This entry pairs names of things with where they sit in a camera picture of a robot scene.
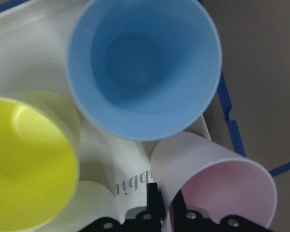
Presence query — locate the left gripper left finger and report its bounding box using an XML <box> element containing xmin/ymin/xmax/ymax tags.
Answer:
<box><xmin>80</xmin><ymin>183</ymin><xmax>163</xmax><ymax>232</ymax></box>

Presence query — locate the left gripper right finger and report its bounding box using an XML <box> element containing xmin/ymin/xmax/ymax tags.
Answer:
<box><xmin>169</xmin><ymin>191</ymin><xmax>270</xmax><ymax>232</ymax></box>

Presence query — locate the pink plastic cup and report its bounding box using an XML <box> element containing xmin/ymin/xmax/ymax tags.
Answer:
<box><xmin>150</xmin><ymin>131</ymin><xmax>277</xmax><ymax>227</ymax></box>

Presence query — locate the yellow plastic cup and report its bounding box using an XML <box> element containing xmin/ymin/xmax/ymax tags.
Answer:
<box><xmin>0</xmin><ymin>91</ymin><xmax>80</xmax><ymax>232</ymax></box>

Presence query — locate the blue plastic cup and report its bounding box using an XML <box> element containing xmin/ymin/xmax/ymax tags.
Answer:
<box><xmin>65</xmin><ymin>0</ymin><xmax>222</xmax><ymax>141</ymax></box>

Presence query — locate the cream serving tray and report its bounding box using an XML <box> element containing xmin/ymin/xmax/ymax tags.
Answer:
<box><xmin>0</xmin><ymin>0</ymin><xmax>212</xmax><ymax>224</ymax></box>

